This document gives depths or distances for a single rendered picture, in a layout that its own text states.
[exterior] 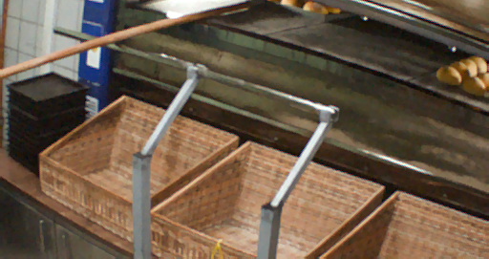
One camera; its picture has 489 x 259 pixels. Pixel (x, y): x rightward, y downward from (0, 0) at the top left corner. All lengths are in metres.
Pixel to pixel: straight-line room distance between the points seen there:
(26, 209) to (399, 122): 1.44
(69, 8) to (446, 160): 1.79
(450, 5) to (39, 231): 1.77
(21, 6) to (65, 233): 1.28
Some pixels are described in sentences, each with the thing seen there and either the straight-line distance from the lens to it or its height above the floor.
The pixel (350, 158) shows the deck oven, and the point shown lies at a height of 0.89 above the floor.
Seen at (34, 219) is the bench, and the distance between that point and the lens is 4.01.
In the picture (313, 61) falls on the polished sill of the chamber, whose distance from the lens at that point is 3.63.
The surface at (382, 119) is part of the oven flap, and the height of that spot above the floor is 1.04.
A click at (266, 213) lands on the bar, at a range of 3.06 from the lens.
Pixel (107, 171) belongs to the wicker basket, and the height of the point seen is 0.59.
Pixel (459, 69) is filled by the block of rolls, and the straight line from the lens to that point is 3.60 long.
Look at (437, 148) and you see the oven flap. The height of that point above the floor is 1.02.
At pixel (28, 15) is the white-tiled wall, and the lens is 4.69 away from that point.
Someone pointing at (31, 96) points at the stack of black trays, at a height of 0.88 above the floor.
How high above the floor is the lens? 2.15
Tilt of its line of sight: 19 degrees down
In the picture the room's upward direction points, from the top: 4 degrees clockwise
